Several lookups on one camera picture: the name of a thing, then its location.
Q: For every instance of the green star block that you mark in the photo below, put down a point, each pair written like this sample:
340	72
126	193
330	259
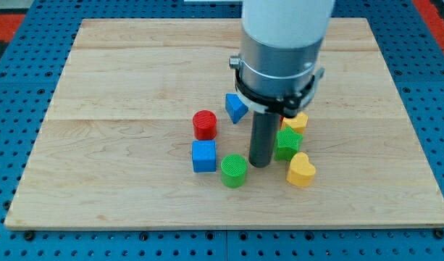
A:
287	144

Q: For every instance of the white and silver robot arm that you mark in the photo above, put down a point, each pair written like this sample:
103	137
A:
275	70

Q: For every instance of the red cylinder block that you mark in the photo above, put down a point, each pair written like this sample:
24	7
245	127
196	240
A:
204	125

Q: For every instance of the blue triangle block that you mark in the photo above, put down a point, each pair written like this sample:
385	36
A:
235	108

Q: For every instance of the blue cube block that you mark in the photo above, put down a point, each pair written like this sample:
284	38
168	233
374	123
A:
204	156

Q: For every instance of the green cylinder block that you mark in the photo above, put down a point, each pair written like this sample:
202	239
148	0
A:
234	168

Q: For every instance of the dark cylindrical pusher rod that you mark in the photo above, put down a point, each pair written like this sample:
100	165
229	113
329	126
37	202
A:
263	133

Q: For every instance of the yellow pentagon block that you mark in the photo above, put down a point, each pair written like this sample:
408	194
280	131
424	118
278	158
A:
298	123

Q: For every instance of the yellow heart block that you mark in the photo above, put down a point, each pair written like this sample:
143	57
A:
300	171

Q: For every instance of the wooden board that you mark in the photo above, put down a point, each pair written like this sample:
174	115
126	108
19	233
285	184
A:
114	150

